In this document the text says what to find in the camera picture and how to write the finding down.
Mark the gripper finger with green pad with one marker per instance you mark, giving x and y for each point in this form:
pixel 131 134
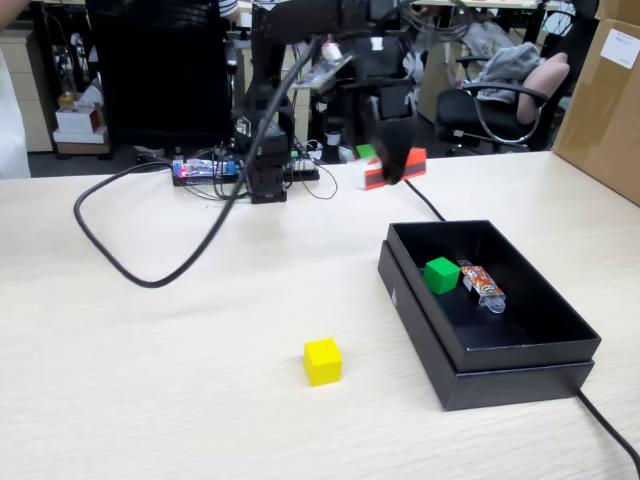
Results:
pixel 366 151

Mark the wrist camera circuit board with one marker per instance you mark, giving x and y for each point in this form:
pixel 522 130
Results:
pixel 325 70

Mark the black monitor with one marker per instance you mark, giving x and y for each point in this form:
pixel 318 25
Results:
pixel 160 75

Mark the colourful candy in clear wrapper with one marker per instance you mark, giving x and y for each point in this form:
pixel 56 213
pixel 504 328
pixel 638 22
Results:
pixel 482 285

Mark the person in white garment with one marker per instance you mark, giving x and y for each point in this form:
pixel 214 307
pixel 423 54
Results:
pixel 12 125

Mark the controller board with red LED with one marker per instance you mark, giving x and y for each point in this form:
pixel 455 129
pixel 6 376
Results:
pixel 200 169

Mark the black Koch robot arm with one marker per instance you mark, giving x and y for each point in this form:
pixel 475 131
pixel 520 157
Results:
pixel 267 165

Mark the black box inner tray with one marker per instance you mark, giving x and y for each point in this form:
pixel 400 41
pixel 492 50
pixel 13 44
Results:
pixel 530 300

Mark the cardboard box with white label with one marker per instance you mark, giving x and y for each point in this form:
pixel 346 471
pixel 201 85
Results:
pixel 600 125

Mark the red and white carton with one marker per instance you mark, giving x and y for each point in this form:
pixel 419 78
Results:
pixel 415 165

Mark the black office chair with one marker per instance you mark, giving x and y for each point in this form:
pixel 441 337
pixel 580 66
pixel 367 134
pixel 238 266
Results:
pixel 460 112

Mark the yellow cube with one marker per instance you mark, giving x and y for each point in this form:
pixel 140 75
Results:
pixel 322 362

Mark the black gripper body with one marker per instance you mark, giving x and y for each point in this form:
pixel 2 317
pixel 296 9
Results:
pixel 387 75

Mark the pink cushion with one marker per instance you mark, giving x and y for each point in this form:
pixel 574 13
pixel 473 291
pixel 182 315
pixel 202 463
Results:
pixel 542 85

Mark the green cube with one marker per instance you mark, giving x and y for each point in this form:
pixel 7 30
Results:
pixel 440 277

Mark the plain brown cardboard box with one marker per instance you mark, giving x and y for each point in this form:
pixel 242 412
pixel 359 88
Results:
pixel 620 9

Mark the beige cabinet with black lock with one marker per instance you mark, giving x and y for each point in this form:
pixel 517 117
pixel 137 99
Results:
pixel 299 107

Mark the white carton with red side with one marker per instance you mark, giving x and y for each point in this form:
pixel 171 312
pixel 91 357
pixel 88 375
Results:
pixel 75 120

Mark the black board with green terminal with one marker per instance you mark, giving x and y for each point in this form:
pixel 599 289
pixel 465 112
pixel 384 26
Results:
pixel 306 169

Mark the person in striped shirt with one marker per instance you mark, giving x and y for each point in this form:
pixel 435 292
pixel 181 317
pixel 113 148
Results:
pixel 228 7

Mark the beige drawer cabinet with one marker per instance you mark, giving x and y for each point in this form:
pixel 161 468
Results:
pixel 27 100

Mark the grey cloth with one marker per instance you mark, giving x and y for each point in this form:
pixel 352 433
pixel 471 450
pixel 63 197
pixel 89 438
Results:
pixel 510 65

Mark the black open box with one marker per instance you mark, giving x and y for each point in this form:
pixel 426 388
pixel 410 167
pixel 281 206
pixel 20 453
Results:
pixel 520 387

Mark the flat white carton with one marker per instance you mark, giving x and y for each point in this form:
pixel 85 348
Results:
pixel 80 136

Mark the black hooded gripper finger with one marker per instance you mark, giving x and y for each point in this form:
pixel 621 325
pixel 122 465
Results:
pixel 395 150

